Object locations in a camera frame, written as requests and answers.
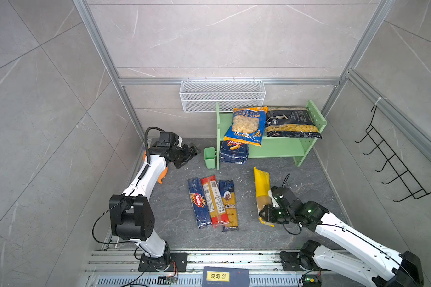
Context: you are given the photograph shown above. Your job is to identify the dark penne pasta bag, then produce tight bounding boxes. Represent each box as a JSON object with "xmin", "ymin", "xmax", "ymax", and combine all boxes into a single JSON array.
[{"xmin": 265, "ymin": 107, "xmax": 322, "ymax": 139}]

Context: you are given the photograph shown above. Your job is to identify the yellow spaghetti bag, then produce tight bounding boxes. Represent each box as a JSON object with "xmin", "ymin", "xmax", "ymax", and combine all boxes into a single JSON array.
[{"xmin": 254, "ymin": 167, "xmax": 273, "ymax": 213}]

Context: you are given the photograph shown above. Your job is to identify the dark blue book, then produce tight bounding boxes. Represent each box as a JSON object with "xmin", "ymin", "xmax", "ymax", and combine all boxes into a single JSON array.
[{"xmin": 202, "ymin": 266, "xmax": 250, "ymax": 287}]

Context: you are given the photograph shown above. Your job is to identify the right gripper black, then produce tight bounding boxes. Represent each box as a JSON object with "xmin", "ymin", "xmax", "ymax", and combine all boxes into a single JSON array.
[{"xmin": 257, "ymin": 204, "xmax": 294, "ymax": 223}]

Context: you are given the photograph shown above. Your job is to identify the dark blue spaghetti bag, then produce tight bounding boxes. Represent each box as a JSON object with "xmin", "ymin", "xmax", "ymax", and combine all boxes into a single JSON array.
[{"xmin": 219, "ymin": 180, "xmax": 239, "ymax": 232}]

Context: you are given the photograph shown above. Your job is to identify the blue Barilla spaghetti box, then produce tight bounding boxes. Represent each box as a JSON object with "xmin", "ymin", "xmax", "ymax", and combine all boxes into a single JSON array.
[{"xmin": 188, "ymin": 178, "xmax": 212, "ymax": 228}]

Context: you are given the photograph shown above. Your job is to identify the small green cup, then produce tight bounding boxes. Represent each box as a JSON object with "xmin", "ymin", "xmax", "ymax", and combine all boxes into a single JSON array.
[{"xmin": 204, "ymin": 147, "xmax": 216, "ymax": 169}]

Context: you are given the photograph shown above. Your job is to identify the green two-tier shelf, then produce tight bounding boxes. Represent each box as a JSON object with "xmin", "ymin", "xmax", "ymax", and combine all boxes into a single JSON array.
[{"xmin": 216, "ymin": 100, "xmax": 327, "ymax": 168}]

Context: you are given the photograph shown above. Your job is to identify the blue orecchiette pasta bag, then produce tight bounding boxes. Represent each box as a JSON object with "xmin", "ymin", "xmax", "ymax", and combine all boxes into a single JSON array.
[{"xmin": 223, "ymin": 106, "xmax": 268, "ymax": 147}]

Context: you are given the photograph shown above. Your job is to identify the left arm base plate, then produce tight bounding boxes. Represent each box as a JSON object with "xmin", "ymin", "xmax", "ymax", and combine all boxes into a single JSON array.
[{"xmin": 138, "ymin": 252, "xmax": 189, "ymax": 273}]

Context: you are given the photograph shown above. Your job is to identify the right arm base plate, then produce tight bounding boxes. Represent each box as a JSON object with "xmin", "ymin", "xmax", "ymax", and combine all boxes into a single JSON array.
[{"xmin": 279, "ymin": 250, "xmax": 332, "ymax": 272}]

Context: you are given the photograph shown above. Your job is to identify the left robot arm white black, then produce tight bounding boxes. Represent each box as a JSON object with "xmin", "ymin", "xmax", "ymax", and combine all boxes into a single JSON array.
[{"xmin": 103, "ymin": 126, "xmax": 201, "ymax": 271}]

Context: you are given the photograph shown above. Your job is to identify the black wire hook rack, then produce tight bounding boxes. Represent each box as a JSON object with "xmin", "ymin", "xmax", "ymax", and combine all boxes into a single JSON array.
[{"xmin": 354, "ymin": 105, "xmax": 431, "ymax": 203}]

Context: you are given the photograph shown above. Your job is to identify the red pasta packet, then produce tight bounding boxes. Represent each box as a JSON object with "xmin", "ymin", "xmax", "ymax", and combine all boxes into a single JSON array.
[{"xmin": 201, "ymin": 175, "xmax": 229, "ymax": 227}]

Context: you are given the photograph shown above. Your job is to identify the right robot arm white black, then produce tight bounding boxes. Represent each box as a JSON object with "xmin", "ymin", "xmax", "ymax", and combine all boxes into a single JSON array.
[{"xmin": 256, "ymin": 185, "xmax": 425, "ymax": 287}]

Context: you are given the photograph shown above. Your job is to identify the white wire mesh basket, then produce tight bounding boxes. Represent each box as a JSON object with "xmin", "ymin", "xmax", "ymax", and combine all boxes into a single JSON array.
[{"xmin": 179, "ymin": 80, "xmax": 266, "ymax": 113}]

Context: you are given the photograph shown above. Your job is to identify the blue Barilla rigatoni box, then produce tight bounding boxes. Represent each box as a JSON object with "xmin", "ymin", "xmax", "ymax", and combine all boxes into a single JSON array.
[{"xmin": 220, "ymin": 141, "xmax": 249, "ymax": 165}]

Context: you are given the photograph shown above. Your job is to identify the orange shark plush toy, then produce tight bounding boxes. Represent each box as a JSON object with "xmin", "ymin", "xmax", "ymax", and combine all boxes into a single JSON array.
[{"xmin": 144, "ymin": 152, "xmax": 168, "ymax": 184}]

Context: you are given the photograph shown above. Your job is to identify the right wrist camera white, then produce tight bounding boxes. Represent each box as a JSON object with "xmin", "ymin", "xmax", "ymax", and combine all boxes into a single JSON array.
[{"xmin": 268, "ymin": 189, "xmax": 280, "ymax": 208}]

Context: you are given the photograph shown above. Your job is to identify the aluminium rail frame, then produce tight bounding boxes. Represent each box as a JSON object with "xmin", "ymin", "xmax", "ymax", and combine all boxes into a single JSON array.
[{"xmin": 82, "ymin": 249, "xmax": 385, "ymax": 287}]

